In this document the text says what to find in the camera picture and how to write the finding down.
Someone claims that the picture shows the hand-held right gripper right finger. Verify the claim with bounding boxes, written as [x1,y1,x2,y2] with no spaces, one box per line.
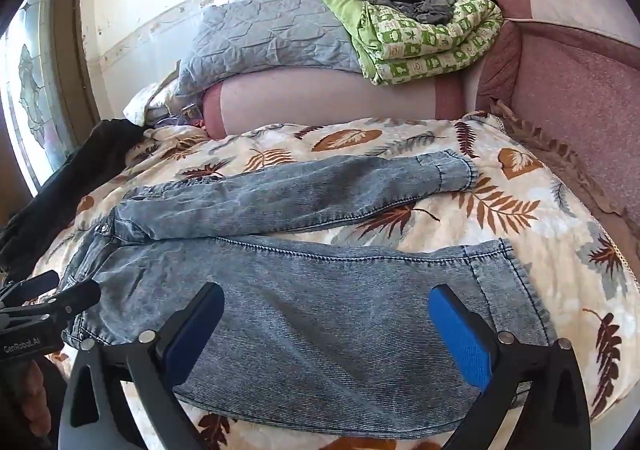
[428,283,592,450]

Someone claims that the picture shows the green patterned quilt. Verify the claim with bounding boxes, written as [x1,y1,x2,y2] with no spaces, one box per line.
[322,0,505,86]

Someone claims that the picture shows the cream leaf-print blanket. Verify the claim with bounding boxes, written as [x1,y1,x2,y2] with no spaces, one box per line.
[30,113,640,450]

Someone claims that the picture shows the pink upholstered headboard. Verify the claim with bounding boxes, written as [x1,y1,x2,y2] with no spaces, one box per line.
[472,0,640,231]

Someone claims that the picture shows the stained glass window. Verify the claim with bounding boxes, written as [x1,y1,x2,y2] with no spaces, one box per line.
[0,0,103,198]

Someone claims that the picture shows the person's left hand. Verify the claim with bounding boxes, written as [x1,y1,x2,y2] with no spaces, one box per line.
[20,359,52,438]

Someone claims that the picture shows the grey garment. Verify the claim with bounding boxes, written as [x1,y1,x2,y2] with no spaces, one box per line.
[372,0,458,26]

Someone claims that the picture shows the pink bolster pillow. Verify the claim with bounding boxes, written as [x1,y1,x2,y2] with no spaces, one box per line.
[201,66,481,140]

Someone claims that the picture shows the grey quilted blanket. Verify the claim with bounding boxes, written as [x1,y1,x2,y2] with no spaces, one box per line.
[176,0,363,96]

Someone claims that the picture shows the brown ruffled bed cover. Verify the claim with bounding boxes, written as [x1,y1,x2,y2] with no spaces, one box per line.
[487,99,640,281]

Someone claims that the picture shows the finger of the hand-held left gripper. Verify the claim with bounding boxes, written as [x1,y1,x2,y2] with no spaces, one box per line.
[27,279,102,327]
[0,270,61,305]

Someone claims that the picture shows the dark cloth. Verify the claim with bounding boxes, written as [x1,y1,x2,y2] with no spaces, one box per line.
[0,118,147,281]

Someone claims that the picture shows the white cloth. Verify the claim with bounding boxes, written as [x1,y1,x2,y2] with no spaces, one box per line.
[122,80,182,127]

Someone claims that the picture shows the blue-grey denim pants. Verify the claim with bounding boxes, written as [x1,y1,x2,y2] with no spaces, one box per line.
[60,149,558,441]

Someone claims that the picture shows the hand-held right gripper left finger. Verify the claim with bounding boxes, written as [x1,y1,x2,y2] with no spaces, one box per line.
[57,281,226,450]

